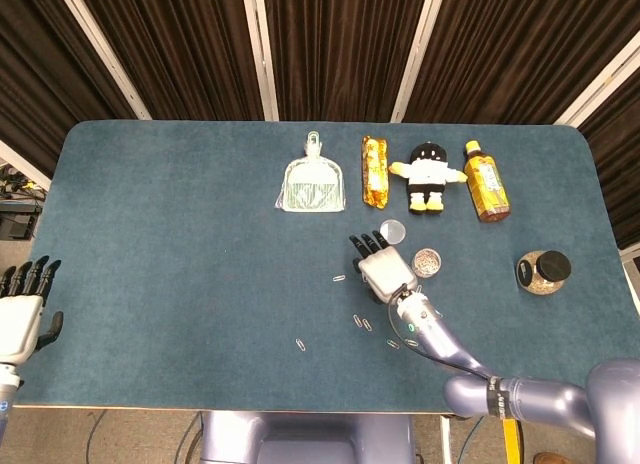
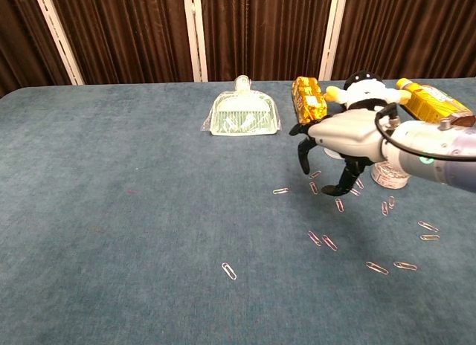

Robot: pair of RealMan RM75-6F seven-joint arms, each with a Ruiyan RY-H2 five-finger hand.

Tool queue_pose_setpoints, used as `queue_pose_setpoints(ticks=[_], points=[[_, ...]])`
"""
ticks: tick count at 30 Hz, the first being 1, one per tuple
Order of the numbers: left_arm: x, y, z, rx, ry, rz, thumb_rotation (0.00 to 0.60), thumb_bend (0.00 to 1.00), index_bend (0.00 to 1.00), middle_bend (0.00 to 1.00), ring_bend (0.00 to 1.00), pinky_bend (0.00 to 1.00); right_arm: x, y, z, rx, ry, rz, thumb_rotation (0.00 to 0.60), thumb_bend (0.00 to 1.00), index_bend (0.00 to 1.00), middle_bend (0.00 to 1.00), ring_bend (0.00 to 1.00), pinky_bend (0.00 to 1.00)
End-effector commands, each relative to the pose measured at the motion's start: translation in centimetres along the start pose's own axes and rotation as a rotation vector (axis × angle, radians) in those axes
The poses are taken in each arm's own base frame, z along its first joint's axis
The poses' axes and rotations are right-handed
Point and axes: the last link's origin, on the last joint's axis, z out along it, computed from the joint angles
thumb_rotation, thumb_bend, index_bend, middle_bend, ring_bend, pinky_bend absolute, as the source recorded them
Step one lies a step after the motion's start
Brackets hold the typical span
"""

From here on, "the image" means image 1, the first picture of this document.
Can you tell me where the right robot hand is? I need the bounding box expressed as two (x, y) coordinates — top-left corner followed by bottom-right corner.
(348, 230), (420, 305)

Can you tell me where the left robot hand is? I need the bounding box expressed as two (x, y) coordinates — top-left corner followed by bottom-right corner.
(0, 255), (65, 366)

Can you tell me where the purple robot base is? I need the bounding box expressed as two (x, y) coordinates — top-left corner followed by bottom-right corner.
(199, 409), (419, 464)

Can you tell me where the clear paperclip container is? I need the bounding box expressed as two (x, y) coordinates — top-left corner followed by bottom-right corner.
(410, 248), (443, 279)

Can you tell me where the clear round lid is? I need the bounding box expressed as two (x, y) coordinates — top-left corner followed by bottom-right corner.
(379, 219), (407, 246)

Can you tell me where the gold foil snack package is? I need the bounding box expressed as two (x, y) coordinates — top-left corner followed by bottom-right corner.
(361, 135), (391, 209)

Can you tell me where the black equipment box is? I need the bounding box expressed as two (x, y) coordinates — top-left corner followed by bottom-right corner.
(0, 201), (44, 243)

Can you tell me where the black white plush toy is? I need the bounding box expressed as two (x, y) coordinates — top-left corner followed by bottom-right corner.
(388, 141), (467, 215)

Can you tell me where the packaged mini dustpan brush set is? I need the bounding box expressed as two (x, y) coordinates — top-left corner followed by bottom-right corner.
(274, 130), (346, 215)

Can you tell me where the yellow label tea bottle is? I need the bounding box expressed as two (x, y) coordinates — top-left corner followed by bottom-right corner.
(463, 139), (513, 223)

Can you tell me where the glass jar with black lid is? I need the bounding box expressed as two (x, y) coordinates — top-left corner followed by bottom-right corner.
(516, 250), (573, 296)

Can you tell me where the blue felt table cover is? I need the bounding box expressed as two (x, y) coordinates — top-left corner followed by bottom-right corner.
(12, 119), (632, 411)

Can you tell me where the white table leg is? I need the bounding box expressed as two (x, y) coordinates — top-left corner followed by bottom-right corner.
(438, 414), (454, 464)

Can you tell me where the yellow floor tape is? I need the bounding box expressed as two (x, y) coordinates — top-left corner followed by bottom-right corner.
(502, 417), (521, 464)

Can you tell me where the brown curtain panel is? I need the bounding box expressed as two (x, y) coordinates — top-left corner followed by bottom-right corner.
(574, 58), (640, 250)
(404, 0), (640, 125)
(0, 0), (139, 180)
(64, 0), (266, 121)
(262, 0), (431, 123)

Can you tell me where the brown shoe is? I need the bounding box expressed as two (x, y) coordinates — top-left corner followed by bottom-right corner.
(532, 450), (576, 464)

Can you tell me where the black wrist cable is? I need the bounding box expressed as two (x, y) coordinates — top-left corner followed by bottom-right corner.
(388, 283), (494, 383)

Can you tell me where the blue floor cable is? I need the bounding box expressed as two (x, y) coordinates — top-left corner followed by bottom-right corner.
(87, 409), (109, 464)
(457, 414), (489, 464)

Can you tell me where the tangled cable bundle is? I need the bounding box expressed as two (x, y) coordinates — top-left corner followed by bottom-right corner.
(0, 163), (51, 201)

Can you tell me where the white partition post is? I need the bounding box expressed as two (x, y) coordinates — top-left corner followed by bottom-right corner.
(53, 0), (153, 121)
(389, 0), (451, 124)
(240, 0), (280, 122)
(0, 138), (52, 191)
(552, 29), (640, 128)

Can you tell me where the grey floor cable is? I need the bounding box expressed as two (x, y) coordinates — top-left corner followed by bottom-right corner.
(172, 411), (204, 464)

